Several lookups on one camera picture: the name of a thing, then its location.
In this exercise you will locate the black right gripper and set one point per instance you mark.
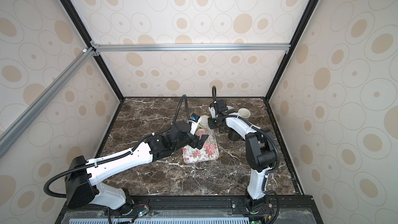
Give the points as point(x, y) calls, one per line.
point(213, 123)

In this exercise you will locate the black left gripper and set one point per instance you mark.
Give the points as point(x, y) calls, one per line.
point(197, 142)

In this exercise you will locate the white mug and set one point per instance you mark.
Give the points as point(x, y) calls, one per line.
point(203, 123)

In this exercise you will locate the grey mug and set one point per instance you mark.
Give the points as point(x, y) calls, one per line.
point(245, 113)

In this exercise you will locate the black mug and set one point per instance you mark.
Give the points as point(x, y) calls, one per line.
point(233, 135)

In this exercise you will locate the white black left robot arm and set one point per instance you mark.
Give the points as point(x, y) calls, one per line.
point(82, 183)

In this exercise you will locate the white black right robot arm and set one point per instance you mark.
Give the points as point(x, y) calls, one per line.
point(261, 152)

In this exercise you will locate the pink mug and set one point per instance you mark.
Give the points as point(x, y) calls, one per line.
point(201, 132)

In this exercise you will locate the floral rectangular tray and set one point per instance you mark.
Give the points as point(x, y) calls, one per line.
point(209, 151)

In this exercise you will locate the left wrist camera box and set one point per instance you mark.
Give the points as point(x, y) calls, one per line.
point(194, 120)

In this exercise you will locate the horizontal aluminium rail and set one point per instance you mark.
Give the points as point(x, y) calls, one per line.
point(192, 47)

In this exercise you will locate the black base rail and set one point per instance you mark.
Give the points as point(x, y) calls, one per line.
point(200, 210)

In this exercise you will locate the right black frame post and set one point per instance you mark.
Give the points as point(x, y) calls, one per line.
point(302, 24)

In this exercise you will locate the black frame post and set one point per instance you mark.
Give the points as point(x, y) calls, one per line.
point(302, 24)
point(84, 34)

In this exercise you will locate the slanted left aluminium rail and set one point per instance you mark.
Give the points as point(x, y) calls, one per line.
point(18, 127)

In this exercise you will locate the left black frame post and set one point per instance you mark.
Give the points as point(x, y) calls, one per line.
point(84, 34)

